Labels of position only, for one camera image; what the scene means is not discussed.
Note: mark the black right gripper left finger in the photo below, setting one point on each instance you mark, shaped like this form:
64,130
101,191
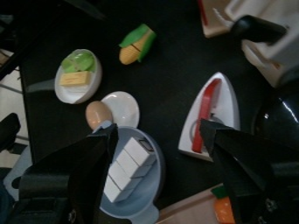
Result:
69,175

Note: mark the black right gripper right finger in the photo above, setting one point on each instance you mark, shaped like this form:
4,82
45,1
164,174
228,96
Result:
256,169

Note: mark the black glossy pot lid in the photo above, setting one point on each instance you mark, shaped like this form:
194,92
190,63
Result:
280,122

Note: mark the white sliced toy block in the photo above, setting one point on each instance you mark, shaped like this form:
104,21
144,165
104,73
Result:
126,170

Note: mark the orange toy carrot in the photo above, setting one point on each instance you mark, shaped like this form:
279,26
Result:
223,210

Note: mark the light blue toy pan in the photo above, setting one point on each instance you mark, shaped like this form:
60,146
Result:
147,186

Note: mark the wooden cutting board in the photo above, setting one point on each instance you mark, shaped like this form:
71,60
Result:
191,208

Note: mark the brown toy egg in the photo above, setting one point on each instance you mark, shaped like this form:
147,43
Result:
97,114

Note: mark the small white plate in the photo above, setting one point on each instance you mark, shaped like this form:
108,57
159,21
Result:
123,108

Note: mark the white oval bowl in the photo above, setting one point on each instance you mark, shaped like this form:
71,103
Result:
76,93

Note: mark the yellow toy butter block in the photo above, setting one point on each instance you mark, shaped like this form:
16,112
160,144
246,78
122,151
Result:
75,78

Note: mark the green toy lime slice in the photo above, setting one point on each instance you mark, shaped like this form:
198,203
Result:
79,61

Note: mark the toy corn with green husk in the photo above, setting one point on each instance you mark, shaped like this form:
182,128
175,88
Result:
134,48

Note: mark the black knob on appliance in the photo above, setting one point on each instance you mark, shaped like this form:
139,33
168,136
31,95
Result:
256,29

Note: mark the wooden tray with red piece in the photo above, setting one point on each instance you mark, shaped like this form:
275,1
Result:
216,29

